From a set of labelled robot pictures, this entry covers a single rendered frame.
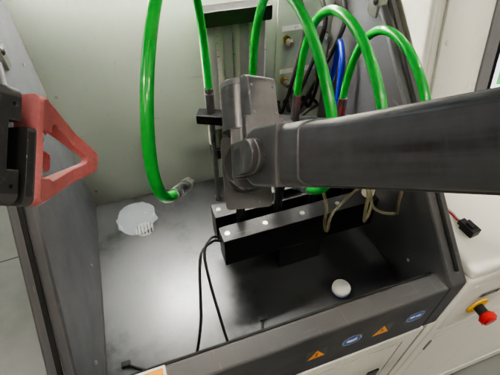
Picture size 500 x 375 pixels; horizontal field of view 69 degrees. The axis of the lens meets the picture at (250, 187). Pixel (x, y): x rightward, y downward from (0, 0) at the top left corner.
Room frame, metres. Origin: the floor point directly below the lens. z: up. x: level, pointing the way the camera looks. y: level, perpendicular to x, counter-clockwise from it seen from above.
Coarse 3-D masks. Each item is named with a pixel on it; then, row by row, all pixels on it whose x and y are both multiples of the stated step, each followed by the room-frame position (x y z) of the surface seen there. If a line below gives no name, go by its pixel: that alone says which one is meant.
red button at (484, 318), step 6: (486, 300) 0.38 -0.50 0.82; (474, 306) 0.37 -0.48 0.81; (480, 306) 0.37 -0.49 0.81; (480, 312) 0.36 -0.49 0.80; (486, 312) 0.35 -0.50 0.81; (492, 312) 0.35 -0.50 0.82; (480, 318) 0.34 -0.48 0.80; (486, 318) 0.34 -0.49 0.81; (492, 318) 0.34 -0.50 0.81; (486, 324) 0.34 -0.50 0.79
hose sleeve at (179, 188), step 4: (184, 180) 0.40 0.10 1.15; (180, 184) 0.37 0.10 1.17; (184, 184) 0.38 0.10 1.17; (188, 184) 0.39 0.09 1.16; (172, 188) 0.34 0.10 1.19; (176, 188) 0.35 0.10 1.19; (180, 188) 0.35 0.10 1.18; (184, 188) 0.36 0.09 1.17; (188, 188) 0.38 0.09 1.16; (180, 192) 0.34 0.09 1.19; (184, 192) 0.36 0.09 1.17; (180, 196) 0.34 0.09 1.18; (176, 200) 0.33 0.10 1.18
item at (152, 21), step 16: (160, 0) 0.40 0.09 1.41; (144, 32) 0.37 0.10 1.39; (144, 48) 0.35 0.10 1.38; (144, 64) 0.34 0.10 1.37; (208, 64) 0.66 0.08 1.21; (144, 80) 0.33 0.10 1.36; (208, 80) 0.66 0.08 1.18; (144, 96) 0.32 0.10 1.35; (144, 112) 0.31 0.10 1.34; (144, 128) 0.30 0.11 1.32; (144, 144) 0.29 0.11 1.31; (144, 160) 0.29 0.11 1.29; (160, 176) 0.29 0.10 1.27; (160, 192) 0.29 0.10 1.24; (176, 192) 0.34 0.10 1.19
